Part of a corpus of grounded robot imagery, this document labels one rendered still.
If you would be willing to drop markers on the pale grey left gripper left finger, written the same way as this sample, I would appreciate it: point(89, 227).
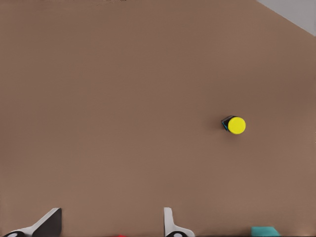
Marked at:
point(47, 223)

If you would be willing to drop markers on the teal block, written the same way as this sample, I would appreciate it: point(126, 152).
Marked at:
point(264, 231)

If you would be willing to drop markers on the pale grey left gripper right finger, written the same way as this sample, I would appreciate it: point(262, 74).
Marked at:
point(169, 223)

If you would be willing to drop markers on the black bottle with yellow cap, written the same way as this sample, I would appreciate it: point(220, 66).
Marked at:
point(236, 125)

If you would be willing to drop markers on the red object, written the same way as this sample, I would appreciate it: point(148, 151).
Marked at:
point(120, 235)

